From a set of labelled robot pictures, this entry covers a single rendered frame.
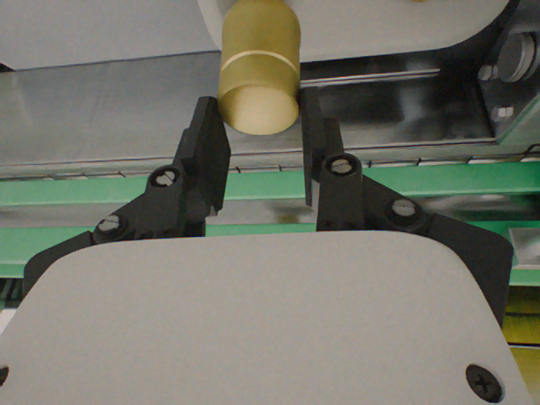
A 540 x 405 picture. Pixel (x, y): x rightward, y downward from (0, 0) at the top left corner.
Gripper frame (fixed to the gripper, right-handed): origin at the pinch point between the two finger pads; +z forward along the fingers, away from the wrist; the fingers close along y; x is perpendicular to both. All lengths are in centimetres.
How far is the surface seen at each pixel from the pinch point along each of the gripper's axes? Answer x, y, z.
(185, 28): -2.5, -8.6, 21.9
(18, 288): -33, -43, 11
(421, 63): -5.4, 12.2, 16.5
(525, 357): -29.9, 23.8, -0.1
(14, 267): -19.9, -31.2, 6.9
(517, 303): -31.6, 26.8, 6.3
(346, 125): -7.6, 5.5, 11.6
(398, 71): -5.7, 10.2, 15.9
